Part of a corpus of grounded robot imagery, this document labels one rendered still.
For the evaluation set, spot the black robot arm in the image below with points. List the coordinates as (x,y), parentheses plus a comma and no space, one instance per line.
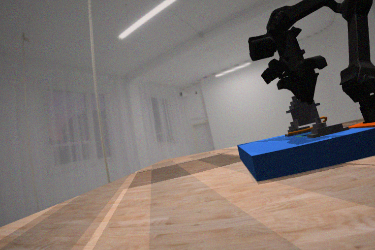
(357,80)

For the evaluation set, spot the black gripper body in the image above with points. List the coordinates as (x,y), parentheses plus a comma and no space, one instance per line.
(299,66)

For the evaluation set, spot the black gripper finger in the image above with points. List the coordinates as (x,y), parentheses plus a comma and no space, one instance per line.
(296,91)
(307,85)

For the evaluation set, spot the blue flat deck plate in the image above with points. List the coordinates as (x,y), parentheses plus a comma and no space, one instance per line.
(322,146)

